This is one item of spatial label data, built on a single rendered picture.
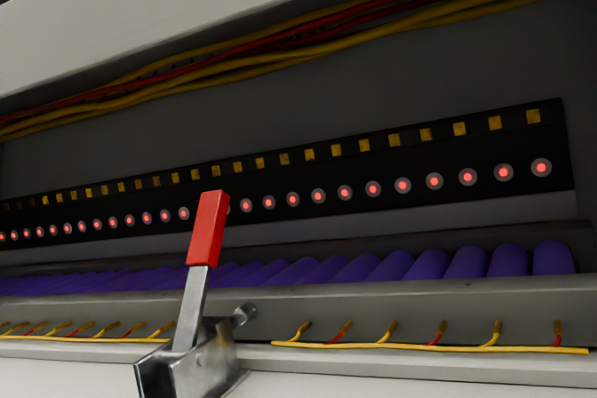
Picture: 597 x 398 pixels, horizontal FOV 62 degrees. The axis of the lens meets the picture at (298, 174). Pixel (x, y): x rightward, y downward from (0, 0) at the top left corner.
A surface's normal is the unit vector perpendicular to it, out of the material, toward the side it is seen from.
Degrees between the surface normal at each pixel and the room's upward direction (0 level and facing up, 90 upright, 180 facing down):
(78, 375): 15
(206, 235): 70
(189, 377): 90
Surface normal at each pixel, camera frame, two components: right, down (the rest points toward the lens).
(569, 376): -0.44, 0.13
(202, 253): -0.46, -0.46
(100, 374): -0.18, -0.98
